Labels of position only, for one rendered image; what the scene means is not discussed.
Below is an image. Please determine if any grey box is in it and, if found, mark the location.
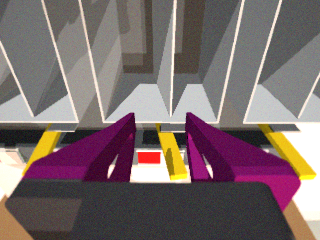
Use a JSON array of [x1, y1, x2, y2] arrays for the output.
[[79, 0, 244, 181], [0, 0, 96, 176], [225, 0, 320, 180]]

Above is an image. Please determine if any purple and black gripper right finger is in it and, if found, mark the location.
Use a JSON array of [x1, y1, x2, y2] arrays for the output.
[[185, 112, 301, 211]]

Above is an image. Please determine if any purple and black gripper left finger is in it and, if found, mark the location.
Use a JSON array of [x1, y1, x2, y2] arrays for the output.
[[20, 112, 136, 182]]

